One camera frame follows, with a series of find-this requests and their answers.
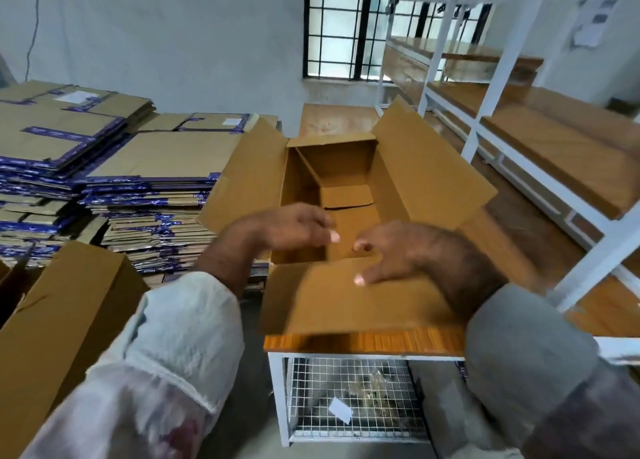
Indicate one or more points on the black framed window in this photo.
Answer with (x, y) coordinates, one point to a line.
(335, 24)

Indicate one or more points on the crumpled tape scraps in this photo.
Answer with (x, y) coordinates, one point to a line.
(375, 384)

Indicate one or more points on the stack of cardboard boxes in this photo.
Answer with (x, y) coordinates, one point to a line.
(160, 154)
(50, 119)

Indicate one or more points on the person's left hand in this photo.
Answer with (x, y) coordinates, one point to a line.
(290, 229)

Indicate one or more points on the assembled boxes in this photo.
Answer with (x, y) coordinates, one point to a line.
(10, 279)

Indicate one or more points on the white metal shelf rack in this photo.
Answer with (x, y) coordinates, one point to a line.
(600, 259)

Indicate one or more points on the person's right forearm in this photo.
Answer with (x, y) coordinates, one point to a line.
(470, 284)

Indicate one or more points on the person's left forearm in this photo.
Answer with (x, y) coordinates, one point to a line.
(225, 264)

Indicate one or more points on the person's light grey shirt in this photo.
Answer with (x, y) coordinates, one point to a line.
(160, 374)

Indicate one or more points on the wooden table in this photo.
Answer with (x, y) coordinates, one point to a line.
(330, 119)

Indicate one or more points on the person's right hand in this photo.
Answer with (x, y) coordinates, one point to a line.
(410, 249)

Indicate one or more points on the white wall device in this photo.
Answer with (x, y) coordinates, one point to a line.
(595, 24)

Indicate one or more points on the white paper tag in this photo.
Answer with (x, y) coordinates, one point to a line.
(340, 411)

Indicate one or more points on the brown cardboard box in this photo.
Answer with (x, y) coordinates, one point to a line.
(60, 344)
(430, 169)

